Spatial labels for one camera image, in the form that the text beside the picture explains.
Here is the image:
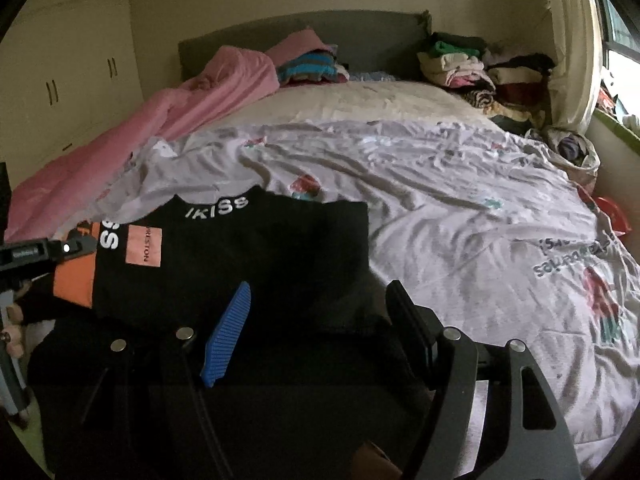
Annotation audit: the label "lilac strawberry print duvet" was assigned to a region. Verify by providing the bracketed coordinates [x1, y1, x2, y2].
[80, 122, 639, 474]

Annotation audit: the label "dark grey headboard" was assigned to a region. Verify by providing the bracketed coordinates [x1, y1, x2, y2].
[178, 10, 432, 80]

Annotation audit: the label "cream wardrobe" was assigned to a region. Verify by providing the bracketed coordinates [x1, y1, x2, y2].
[1, 0, 143, 185]

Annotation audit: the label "bag of clothes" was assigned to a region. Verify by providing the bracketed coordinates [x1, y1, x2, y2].
[542, 127, 601, 194]

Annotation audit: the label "person's left hand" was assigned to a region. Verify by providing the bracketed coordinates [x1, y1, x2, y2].
[1, 304, 25, 359]

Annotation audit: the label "folded clothes pile right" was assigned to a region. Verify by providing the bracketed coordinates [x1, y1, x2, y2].
[416, 32, 555, 136]

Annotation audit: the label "black sweater orange cuffs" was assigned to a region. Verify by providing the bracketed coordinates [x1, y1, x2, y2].
[19, 184, 402, 480]

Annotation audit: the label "folded pink blue clothes stack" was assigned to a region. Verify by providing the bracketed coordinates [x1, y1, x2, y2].
[266, 28, 349, 87]

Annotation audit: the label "pink quilt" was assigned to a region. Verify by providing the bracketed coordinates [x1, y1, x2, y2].
[6, 47, 280, 242]

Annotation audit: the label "cream curtain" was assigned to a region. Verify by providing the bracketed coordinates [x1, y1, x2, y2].
[548, 0, 603, 133]

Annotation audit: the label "red plastic basin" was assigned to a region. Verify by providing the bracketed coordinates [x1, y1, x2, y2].
[594, 196, 632, 238]

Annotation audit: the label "window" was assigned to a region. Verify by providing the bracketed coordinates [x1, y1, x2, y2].
[597, 0, 639, 136]

